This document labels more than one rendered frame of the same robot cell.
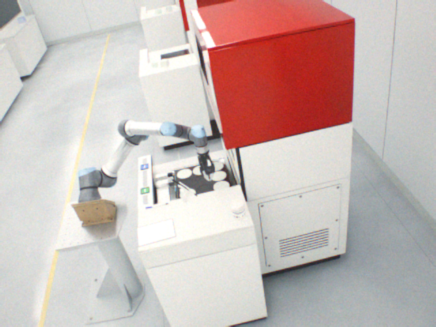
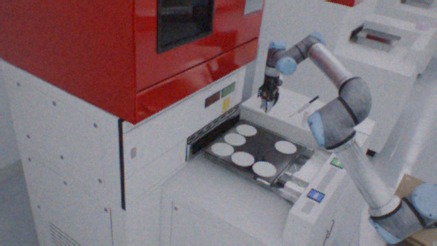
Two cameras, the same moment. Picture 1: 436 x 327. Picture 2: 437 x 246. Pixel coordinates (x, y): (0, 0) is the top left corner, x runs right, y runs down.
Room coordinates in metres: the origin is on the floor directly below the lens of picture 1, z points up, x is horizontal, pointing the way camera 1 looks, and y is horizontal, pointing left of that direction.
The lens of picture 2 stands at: (3.29, 0.74, 1.89)
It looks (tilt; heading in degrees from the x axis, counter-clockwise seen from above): 31 degrees down; 213
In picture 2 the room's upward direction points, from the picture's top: 7 degrees clockwise
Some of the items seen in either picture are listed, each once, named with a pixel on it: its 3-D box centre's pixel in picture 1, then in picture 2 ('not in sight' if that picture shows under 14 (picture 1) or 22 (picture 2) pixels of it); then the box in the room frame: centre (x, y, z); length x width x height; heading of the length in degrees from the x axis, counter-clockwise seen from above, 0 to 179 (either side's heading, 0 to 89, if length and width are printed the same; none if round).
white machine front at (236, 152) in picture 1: (227, 141); (192, 124); (2.18, -0.10, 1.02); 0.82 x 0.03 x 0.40; 3
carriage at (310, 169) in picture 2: (163, 194); (307, 176); (1.95, 0.37, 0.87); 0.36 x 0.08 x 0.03; 3
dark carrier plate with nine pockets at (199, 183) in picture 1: (202, 180); (254, 148); (1.98, 0.11, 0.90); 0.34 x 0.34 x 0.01; 3
